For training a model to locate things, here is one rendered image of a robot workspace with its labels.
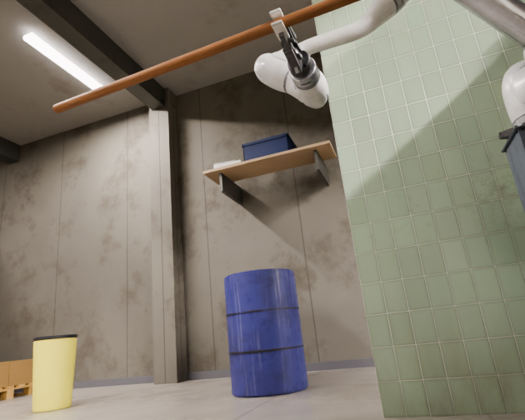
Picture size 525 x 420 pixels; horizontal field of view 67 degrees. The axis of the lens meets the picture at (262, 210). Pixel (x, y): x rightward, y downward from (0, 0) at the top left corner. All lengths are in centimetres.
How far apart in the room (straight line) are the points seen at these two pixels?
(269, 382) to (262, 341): 28
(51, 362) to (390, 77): 335
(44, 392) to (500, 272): 340
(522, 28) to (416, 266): 106
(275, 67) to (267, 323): 202
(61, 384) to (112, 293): 198
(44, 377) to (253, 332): 183
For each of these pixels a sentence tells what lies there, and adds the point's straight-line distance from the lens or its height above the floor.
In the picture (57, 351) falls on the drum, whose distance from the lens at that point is 393.
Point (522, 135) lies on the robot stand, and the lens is 162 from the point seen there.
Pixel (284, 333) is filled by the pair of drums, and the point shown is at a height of 40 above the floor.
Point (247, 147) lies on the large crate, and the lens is 438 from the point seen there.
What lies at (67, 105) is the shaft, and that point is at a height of 119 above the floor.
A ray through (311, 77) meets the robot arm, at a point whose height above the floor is 116.
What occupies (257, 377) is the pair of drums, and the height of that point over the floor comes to 13.
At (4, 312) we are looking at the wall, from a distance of 704.
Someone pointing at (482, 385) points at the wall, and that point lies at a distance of 207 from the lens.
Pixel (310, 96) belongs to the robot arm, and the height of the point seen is 115.
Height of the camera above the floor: 41
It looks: 17 degrees up
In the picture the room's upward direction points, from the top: 6 degrees counter-clockwise
